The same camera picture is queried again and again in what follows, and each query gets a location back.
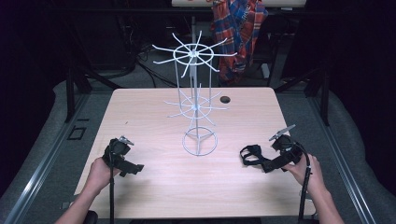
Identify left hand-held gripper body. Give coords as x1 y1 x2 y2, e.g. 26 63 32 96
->
102 135 135 171

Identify black floor cables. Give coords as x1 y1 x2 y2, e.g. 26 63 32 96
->
106 43 179 89

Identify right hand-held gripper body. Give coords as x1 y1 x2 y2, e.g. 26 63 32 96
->
268 124 304 166

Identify person's left hand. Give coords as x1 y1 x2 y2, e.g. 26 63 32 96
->
85 156 121 196

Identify plaid red blue cloth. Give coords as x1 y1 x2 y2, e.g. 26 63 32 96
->
210 0 269 88

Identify white wire display rack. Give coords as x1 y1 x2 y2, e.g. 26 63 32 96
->
151 29 238 158

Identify black strap accessory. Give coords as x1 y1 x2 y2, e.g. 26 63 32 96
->
239 144 267 166

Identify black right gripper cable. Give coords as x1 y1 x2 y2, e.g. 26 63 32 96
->
292 141 313 224

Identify person's right hand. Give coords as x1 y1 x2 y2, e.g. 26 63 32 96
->
281 153 327 195

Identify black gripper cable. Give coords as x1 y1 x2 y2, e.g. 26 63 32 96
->
292 141 313 224
107 146 116 224

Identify black frame post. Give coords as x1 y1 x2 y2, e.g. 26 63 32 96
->
319 69 331 127
64 66 77 123

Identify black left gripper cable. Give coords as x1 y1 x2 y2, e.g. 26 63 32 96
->
107 146 116 224

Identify black round object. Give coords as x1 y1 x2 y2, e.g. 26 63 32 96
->
82 210 99 224

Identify aluminium floor rail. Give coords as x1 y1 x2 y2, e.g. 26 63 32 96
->
2 92 92 224
307 94 378 224

